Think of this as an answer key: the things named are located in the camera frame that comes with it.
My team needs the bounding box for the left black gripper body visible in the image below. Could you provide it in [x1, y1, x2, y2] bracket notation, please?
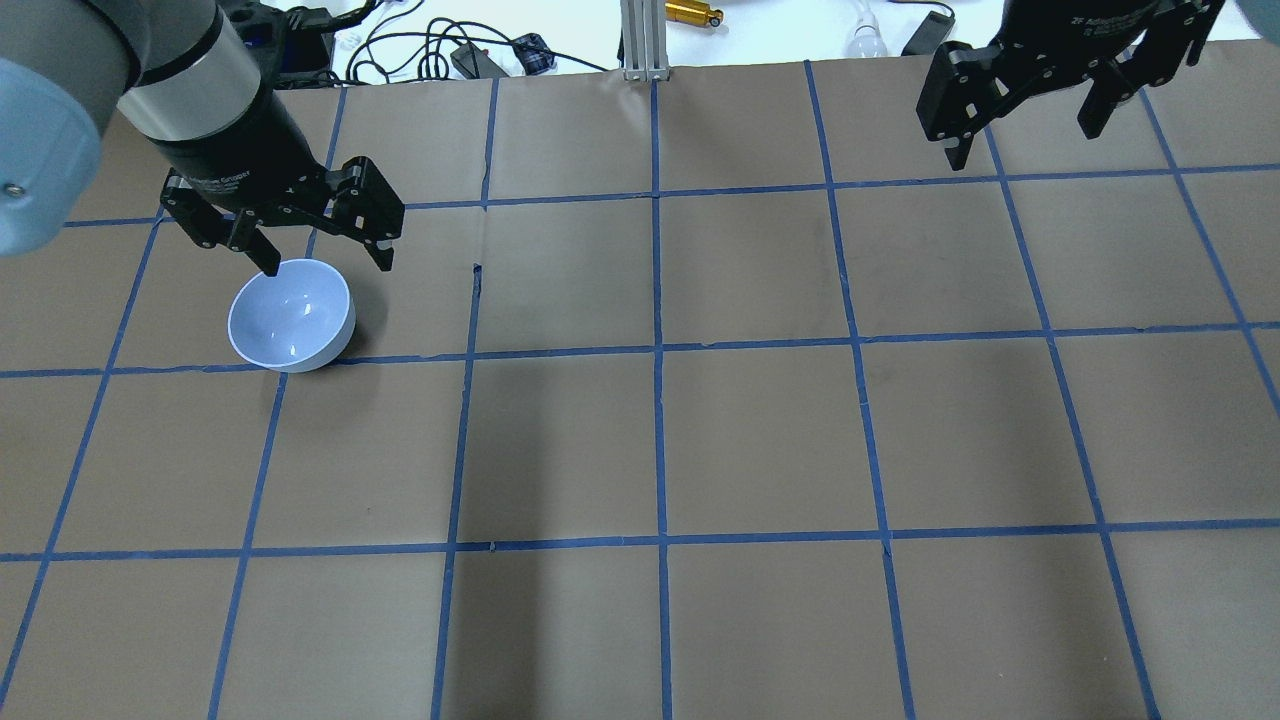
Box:
[154, 79, 326, 211]

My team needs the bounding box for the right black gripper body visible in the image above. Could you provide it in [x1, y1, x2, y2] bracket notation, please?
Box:
[1000, 1, 1176, 67]

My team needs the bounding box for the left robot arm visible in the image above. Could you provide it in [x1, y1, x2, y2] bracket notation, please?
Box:
[1, 1, 404, 277]

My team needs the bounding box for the blue bowl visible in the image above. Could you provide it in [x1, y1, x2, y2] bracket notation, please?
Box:
[227, 259, 357, 374]

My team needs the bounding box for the black power adapter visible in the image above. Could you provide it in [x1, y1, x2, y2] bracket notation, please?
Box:
[900, 10, 955, 56]

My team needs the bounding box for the white light bulb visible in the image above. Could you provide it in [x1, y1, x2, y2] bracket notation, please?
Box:
[846, 1, 890, 58]

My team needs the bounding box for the gold metal cylinder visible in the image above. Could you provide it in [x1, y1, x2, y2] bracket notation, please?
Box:
[664, 0, 724, 28]

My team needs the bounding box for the black tangled cable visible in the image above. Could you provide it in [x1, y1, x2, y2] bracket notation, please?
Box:
[346, 0, 611, 85]

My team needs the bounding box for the aluminium frame post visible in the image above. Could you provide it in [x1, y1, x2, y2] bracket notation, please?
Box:
[620, 0, 671, 82]

